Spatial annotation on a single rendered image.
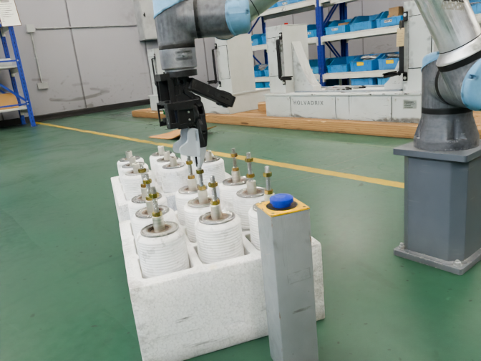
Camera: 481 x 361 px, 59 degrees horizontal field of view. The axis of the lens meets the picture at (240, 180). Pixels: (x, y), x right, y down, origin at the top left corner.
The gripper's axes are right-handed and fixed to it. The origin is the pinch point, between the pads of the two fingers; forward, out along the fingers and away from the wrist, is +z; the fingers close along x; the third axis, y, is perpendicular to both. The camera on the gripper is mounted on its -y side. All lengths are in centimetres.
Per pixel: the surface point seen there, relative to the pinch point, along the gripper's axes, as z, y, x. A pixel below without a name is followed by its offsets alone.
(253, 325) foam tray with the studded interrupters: 31.3, 1.1, 19.7
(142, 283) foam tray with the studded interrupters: 16.9, 20.5, 15.0
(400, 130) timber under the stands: 30, -173, -97
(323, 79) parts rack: 18, -386, -429
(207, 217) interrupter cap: 9.5, 4.3, 10.3
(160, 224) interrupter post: 8.3, 14.2, 10.5
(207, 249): 14.7, 6.7, 14.1
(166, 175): 11.7, -3.7, -39.3
